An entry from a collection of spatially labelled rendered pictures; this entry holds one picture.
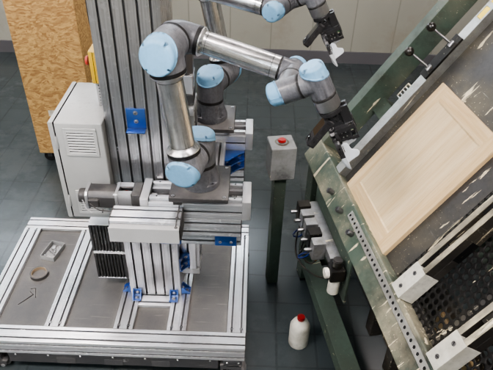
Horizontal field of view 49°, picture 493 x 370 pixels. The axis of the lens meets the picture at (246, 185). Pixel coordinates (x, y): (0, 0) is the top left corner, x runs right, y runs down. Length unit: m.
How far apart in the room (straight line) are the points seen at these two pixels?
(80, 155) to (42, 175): 1.87
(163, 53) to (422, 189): 1.05
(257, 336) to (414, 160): 1.26
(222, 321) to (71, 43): 1.99
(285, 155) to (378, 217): 0.58
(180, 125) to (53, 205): 2.12
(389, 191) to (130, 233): 1.01
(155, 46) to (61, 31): 2.04
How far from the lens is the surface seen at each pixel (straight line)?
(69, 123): 2.15
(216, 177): 2.03
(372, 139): 2.36
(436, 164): 2.08
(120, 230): 2.05
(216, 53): 1.74
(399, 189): 2.14
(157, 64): 1.64
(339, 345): 2.66
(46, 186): 3.96
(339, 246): 2.25
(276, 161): 2.51
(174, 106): 1.72
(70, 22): 3.60
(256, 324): 2.91
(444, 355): 1.73
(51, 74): 3.79
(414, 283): 1.86
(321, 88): 1.57
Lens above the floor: 2.29
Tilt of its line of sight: 37 degrees down
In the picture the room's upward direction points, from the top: 2 degrees clockwise
